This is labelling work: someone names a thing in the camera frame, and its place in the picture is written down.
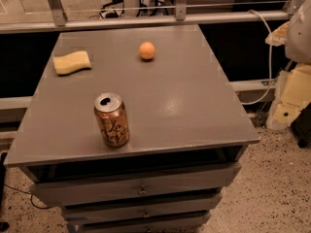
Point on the orange fruit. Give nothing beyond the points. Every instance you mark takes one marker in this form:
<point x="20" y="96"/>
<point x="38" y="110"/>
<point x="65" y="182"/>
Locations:
<point x="147" y="51"/>

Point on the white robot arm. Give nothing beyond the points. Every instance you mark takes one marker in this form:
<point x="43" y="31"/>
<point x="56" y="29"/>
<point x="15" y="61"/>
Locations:
<point x="293" y="88"/>

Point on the gold LaCroix soda can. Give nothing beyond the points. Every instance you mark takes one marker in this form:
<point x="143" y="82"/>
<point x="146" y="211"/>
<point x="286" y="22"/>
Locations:
<point x="110" y="112"/>

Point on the yellow sponge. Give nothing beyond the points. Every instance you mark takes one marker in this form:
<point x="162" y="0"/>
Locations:
<point x="72" y="62"/>

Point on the metal frame railing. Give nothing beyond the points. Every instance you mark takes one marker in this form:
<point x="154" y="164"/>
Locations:
<point x="18" y="16"/>

